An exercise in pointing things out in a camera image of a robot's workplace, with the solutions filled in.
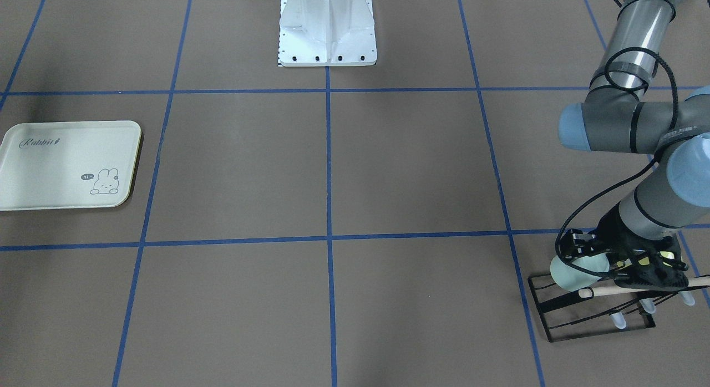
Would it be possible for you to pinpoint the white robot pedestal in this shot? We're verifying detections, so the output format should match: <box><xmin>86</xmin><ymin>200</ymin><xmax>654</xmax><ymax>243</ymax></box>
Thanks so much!
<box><xmin>277</xmin><ymin>0</ymin><xmax>378</xmax><ymax>67</ymax></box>

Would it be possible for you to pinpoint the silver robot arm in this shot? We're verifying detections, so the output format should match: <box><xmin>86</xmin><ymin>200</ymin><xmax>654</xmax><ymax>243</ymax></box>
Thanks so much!
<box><xmin>551</xmin><ymin>0</ymin><xmax>708</xmax><ymax>289</ymax></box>

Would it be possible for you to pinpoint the cream rabbit tray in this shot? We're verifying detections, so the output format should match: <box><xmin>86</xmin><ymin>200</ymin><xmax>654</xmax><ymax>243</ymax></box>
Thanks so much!
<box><xmin>1</xmin><ymin>121</ymin><xmax>142</xmax><ymax>212</ymax></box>

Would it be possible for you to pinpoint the black wire cup rack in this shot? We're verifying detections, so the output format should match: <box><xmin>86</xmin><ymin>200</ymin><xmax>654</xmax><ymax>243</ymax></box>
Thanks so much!
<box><xmin>527</xmin><ymin>274</ymin><xmax>708</xmax><ymax>343</ymax></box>

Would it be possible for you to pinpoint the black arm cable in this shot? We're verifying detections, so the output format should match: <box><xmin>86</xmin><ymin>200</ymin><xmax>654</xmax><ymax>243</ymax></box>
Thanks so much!
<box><xmin>555</xmin><ymin>0</ymin><xmax>688</xmax><ymax>266</ymax></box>

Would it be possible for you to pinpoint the yellow plastic cup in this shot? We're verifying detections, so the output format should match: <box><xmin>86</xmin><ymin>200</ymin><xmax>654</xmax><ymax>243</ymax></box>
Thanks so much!
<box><xmin>612</xmin><ymin>251</ymin><xmax>676</xmax><ymax>269</ymax></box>

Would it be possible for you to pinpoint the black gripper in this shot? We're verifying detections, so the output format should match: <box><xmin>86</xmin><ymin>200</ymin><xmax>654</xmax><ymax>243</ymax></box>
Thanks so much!
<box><xmin>558</xmin><ymin>203</ymin><xmax>650</xmax><ymax>281</ymax></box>

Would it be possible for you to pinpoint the pale green plastic cup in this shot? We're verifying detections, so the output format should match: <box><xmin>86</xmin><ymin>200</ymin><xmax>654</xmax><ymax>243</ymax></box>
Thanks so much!
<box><xmin>550</xmin><ymin>252</ymin><xmax>611</xmax><ymax>291</ymax></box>

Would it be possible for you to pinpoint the wooden rack handle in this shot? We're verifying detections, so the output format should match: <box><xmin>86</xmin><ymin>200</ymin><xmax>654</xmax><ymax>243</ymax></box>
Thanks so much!
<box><xmin>576</xmin><ymin>275</ymin><xmax>709</xmax><ymax>299</ymax></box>

